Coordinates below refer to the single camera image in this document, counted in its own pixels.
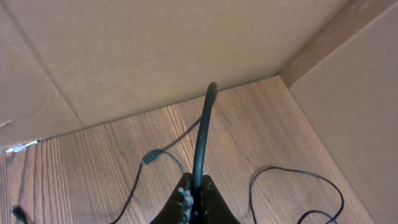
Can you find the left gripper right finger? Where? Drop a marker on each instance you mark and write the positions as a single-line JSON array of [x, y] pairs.
[[214, 209]]

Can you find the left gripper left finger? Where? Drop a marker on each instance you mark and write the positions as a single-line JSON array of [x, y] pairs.
[[171, 211]]

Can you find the cardboard box wall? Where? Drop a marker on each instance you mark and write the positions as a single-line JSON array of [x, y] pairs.
[[106, 94]]

